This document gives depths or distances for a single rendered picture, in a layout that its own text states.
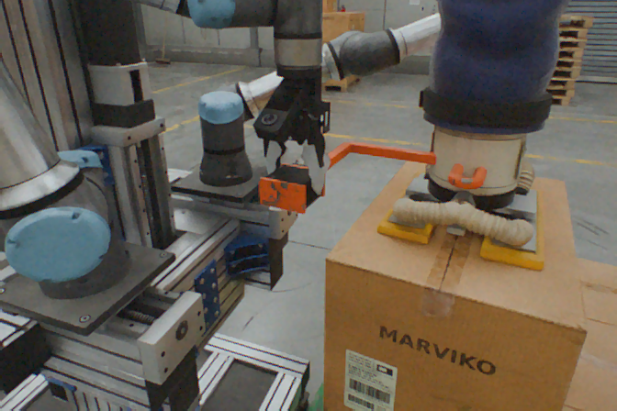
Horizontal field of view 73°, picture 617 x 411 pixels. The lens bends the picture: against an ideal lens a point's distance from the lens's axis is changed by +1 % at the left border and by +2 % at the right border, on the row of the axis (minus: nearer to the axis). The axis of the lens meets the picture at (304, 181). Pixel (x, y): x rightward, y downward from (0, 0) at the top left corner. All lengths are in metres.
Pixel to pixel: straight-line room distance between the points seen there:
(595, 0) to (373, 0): 4.30
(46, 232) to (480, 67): 0.69
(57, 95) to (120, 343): 0.48
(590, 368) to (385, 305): 0.87
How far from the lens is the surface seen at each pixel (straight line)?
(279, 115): 0.61
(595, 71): 10.43
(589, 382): 1.48
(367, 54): 1.14
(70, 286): 0.81
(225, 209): 1.18
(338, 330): 0.84
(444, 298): 0.72
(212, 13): 0.60
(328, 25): 7.81
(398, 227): 0.83
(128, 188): 0.99
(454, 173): 0.79
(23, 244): 0.62
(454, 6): 0.80
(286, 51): 0.64
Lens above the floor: 1.49
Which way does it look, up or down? 23 degrees down
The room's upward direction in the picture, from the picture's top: straight up
